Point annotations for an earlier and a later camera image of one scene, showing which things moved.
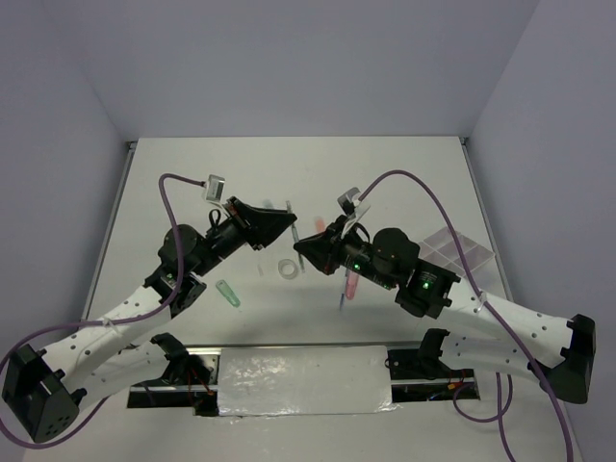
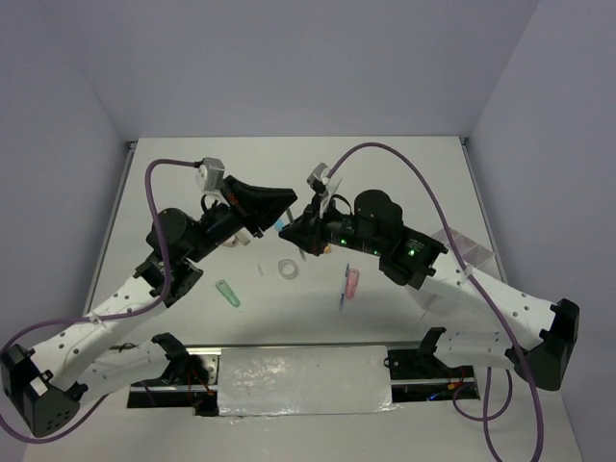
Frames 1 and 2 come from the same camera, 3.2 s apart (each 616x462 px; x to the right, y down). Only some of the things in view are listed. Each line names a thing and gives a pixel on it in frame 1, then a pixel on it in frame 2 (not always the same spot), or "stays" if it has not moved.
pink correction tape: [351, 284] stays
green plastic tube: [227, 293] stays
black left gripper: [265, 224] -> [255, 209]
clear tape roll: [287, 269] stays
